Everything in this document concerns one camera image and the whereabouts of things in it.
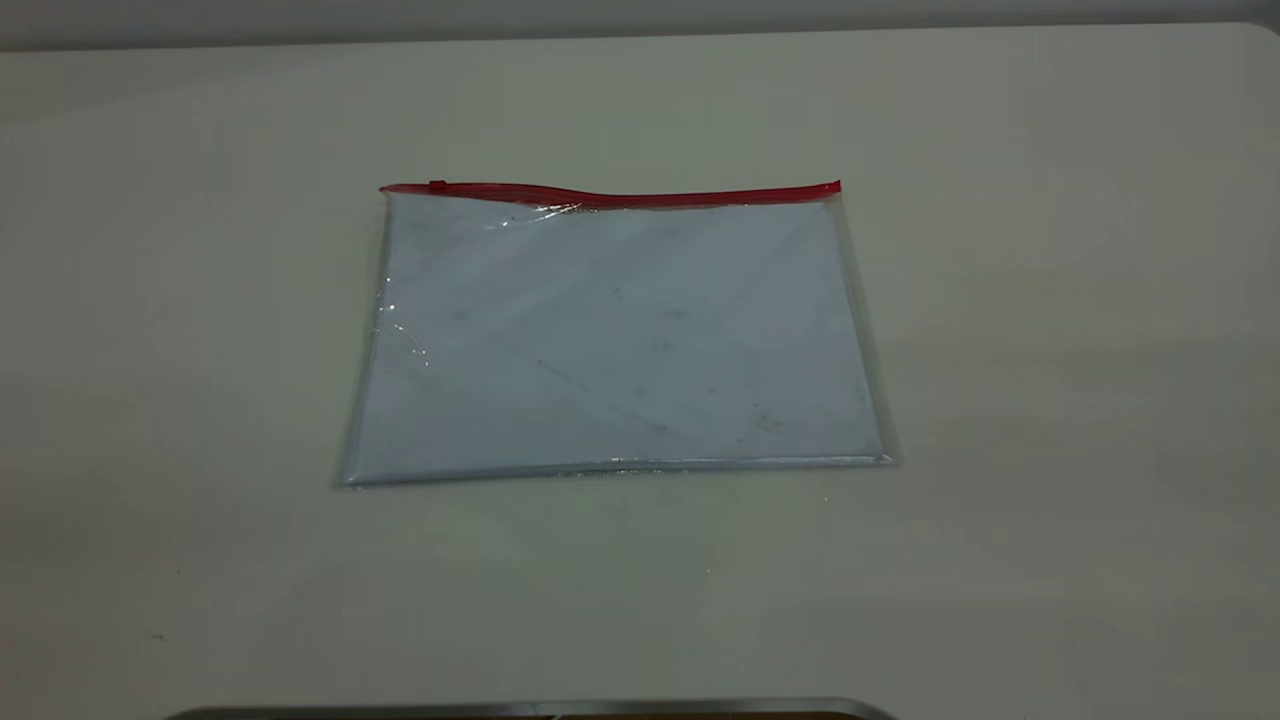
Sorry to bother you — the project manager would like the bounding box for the transparent zip bag red strip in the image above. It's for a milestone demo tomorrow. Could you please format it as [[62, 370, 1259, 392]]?
[[334, 179, 897, 490]]

